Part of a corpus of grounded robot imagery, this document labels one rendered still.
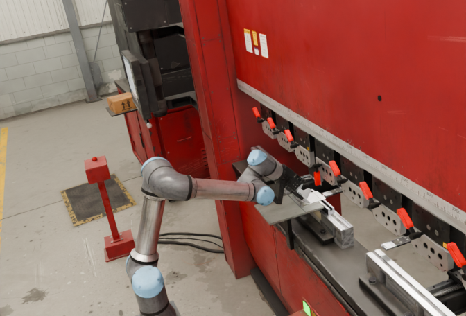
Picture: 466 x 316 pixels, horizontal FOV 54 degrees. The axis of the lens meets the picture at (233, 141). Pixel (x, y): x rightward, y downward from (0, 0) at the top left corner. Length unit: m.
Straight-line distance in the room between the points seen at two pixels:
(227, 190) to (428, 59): 0.88
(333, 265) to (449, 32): 1.09
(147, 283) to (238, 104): 1.34
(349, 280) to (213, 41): 1.49
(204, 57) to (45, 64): 6.21
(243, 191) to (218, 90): 1.06
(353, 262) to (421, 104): 0.86
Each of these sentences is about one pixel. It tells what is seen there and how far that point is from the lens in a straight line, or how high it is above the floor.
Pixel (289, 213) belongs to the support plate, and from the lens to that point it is 2.06.
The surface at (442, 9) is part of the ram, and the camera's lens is 1.20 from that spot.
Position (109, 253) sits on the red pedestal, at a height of 0.06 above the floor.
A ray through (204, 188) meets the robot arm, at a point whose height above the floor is 1.30.
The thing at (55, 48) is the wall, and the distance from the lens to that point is 8.64.
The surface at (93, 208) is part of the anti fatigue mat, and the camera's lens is 4.67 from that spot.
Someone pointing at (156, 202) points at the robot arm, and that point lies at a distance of 1.81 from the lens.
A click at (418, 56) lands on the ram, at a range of 1.28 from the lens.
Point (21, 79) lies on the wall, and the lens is 8.70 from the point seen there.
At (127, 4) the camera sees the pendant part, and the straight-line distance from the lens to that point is 2.70.
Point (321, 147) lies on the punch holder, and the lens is 1.88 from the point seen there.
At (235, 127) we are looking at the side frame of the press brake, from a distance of 2.81.
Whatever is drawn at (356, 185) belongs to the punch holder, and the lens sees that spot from 1.72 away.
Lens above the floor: 2.08
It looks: 22 degrees down
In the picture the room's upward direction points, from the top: 9 degrees counter-clockwise
